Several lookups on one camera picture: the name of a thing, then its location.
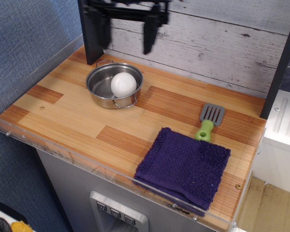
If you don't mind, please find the white ridged side counter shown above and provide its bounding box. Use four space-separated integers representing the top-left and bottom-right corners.
263 90 290 147

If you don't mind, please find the black braided cable bundle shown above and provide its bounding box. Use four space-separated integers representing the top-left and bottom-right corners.
0 216 14 232

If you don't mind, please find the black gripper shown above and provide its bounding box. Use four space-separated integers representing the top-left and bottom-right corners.
83 0 170 55

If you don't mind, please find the dark upright post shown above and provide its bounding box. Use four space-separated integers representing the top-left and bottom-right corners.
260 32 290 119
77 0 104 65

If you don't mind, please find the dark right upright post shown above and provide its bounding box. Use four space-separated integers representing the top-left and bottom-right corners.
260 32 290 119

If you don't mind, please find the white ball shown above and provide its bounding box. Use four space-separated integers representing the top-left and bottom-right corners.
111 72 137 98

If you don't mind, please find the yellow tape object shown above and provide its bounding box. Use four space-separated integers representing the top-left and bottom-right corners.
11 221 33 232

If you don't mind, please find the dark left upright post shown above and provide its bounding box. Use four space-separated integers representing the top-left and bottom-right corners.
77 0 104 65

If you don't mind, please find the clear acrylic guard rail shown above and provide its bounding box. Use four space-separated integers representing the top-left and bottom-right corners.
0 29 271 232

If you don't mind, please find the grey toy fridge cabinet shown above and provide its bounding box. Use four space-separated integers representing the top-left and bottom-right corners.
37 150 210 232

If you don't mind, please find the purple cloth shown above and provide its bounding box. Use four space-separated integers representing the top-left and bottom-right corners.
134 128 231 217

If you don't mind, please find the grey spatula green handle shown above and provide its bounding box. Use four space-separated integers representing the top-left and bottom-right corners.
194 103 225 142

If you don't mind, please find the small steel pot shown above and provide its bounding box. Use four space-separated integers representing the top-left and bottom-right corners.
86 60 144 109

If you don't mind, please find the silver dispenser button panel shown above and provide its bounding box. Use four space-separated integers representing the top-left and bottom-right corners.
89 190 149 232

